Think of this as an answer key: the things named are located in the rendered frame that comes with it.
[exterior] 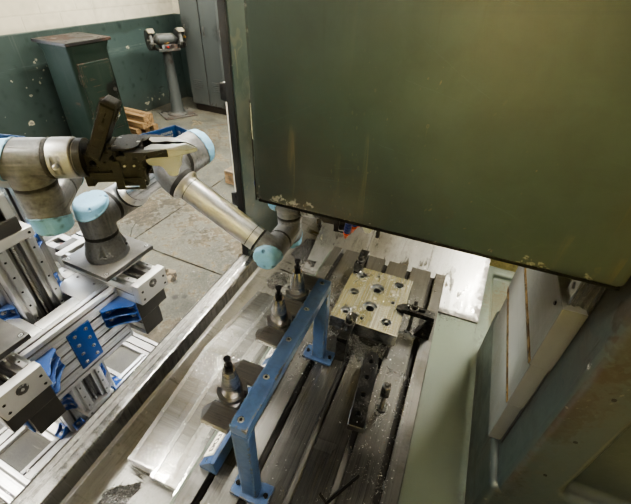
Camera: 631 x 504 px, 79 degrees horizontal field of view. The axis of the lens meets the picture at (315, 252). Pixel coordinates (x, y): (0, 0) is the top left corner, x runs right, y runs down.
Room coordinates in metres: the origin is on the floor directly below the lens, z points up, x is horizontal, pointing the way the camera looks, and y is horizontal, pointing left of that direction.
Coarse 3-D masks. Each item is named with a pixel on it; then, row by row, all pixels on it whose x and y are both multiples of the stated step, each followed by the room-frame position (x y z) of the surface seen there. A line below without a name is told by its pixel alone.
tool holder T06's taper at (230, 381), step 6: (234, 366) 0.46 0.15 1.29; (222, 372) 0.45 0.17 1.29; (234, 372) 0.45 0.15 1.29; (222, 378) 0.44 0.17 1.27; (228, 378) 0.44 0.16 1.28; (234, 378) 0.44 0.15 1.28; (222, 384) 0.44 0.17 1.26; (228, 384) 0.44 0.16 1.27; (234, 384) 0.44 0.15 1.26; (240, 384) 0.45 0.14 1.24; (222, 390) 0.44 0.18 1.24; (228, 390) 0.43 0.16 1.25; (234, 390) 0.44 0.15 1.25; (240, 390) 0.45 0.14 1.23; (228, 396) 0.43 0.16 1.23; (234, 396) 0.43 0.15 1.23
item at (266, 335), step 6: (258, 330) 0.62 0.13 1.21; (264, 330) 0.62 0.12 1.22; (270, 330) 0.62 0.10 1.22; (276, 330) 0.62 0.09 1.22; (258, 336) 0.60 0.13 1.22; (264, 336) 0.60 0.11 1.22; (270, 336) 0.60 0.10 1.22; (276, 336) 0.60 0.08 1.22; (282, 336) 0.61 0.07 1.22; (258, 342) 0.59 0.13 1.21; (264, 342) 0.59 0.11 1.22; (270, 342) 0.59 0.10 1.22; (276, 342) 0.59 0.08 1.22
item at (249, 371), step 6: (240, 360) 0.53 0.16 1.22; (246, 360) 0.53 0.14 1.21; (240, 366) 0.52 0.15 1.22; (246, 366) 0.52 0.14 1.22; (252, 366) 0.52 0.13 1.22; (258, 366) 0.52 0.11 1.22; (240, 372) 0.50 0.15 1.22; (246, 372) 0.50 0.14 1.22; (252, 372) 0.50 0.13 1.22; (258, 372) 0.50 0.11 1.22; (246, 378) 0.49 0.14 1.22; (252, 378) 0.49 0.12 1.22; (252, 384) 0.47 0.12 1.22
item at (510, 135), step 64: (256, 0) 0.67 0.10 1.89; (320, 0) 0.63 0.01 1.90; (384, 0) 0.60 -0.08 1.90; (448, 0) 0.57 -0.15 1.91; (512, 0) 0.55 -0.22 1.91; (576, 0) 0.52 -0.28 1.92; (256, 64) 0.67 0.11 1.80; (320, 64) 0.63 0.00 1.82; (384, 64) 0.60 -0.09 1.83; (448, 64) 0.57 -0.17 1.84; (512, 64) 0.54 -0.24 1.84; (576, 64) 0.52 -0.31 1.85; (256, 128) 0.68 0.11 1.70; (320, 128) 0.63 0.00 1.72; (384, 128) 0.59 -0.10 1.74; (448, 128) 0.56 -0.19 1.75; (512, 128) 0.53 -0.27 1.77; (576, 128) 0.50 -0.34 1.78; (256, 192) 0.69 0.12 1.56; (320, 192) 0.63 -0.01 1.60; (384, 192) 0.59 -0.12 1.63; (448, 192) 0.55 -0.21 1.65; (512, 192) 0.52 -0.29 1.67; (576, 192) 0.49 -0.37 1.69; (512, 256) 0.51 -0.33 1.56; (576, 256) 0.48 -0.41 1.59
